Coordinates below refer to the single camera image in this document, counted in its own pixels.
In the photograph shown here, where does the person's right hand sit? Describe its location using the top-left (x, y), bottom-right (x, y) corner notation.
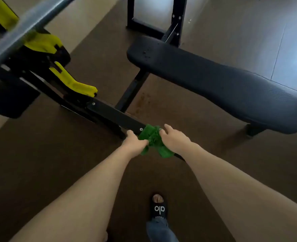
top-left (159, 124), bottom-right (193, 156)

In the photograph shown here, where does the person's left hand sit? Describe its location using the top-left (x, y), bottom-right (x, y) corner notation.
top-left (120, 129), bottom-right (149, 159)

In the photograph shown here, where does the green cleaning cloth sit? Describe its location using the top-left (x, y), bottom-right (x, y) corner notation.
top-left (138, 124), bottom-right (175, 159)

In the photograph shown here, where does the silver barbell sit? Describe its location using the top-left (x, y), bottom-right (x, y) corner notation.
top-left (0, 0), bottom-right (77, 72)

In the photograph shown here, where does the person's left forearm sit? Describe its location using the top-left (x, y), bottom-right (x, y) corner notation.
top-left (10, 147), bottom-right (137, 242)

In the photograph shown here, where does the person's right forearm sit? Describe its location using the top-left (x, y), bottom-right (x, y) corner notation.
top-left (178, 143), bottom-right (297, 242)

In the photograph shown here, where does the person's right jeans leg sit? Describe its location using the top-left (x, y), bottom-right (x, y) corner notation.
top-left (146, 216), bottom-right (179, 242)

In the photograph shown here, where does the black slide slipper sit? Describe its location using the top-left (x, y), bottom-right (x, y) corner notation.
top-left (149, 194), bottom-right (168, 221)

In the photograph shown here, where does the black bench pad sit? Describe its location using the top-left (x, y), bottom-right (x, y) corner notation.
top-left (126, 35), bottom-right (297, 135)

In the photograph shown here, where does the brown floor mat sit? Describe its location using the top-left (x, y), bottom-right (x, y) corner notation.
top-left (0, 0), bottom-right (297, 242)

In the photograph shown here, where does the black bench press rack frame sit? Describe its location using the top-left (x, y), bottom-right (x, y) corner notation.
top-left (0, 0), bottom-right (267, 162)

